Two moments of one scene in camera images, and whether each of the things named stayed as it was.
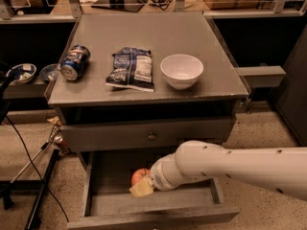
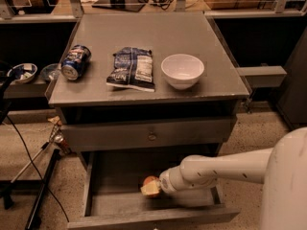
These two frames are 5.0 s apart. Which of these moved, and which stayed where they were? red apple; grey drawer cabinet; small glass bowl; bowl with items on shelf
Moved: red apple
Stayed: small glass bowl; bowl with items on shelf; grey drawer cabinet
